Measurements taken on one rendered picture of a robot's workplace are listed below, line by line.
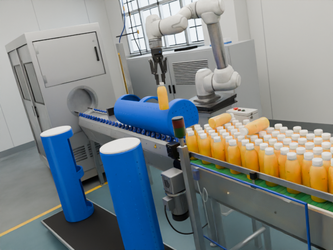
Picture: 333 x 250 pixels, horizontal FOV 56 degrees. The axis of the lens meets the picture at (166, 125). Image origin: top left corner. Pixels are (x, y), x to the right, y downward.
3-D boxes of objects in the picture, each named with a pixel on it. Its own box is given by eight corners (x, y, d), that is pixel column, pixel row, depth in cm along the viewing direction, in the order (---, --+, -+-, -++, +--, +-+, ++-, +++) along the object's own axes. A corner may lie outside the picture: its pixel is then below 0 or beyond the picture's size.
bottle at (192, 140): (188, 160, 200) (184, 136, 195) (192, 156, 205) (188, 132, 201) (198, 160, 197) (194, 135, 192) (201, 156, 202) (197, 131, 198)
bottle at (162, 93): (168, 107, 218) (165, 84, 214) (169, 109, 211) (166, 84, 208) (159, 109, 217) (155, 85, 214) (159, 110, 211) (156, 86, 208)
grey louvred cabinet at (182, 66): (163, 132, 587) (148, 54, 549) (265, 148, 424) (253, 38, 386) (140, 142, 555) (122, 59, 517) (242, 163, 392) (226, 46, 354)
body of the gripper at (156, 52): (158, 48, 212) (160, 62, 214) (147, 49, 208) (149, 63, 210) (164, 47, 206) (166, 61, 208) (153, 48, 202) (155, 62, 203)
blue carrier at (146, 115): (143, 117, 307) (136, 90, 298) (202, 129, 235) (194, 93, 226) (118, 129, 293) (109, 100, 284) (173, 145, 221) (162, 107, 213)
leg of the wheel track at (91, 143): (104, 183, 414) (92, 138, 397) (105, 184, 409) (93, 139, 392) (99, 185, 411) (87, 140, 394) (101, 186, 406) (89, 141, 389)
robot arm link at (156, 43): (145, 40, 208) (146, 50, 209) (152, 38, 200) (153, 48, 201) (157, 40, 212) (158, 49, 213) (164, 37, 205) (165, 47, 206)
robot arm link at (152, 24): (143, 40, 205) (160, 36, 197) (140, 16, 202) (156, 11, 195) (153, 40, 213) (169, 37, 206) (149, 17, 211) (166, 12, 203)
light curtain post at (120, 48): (150, 182, 390) (120, 42, 345) (153, 183, 385) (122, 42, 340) (146, 184, 387) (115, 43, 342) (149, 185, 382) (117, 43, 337)
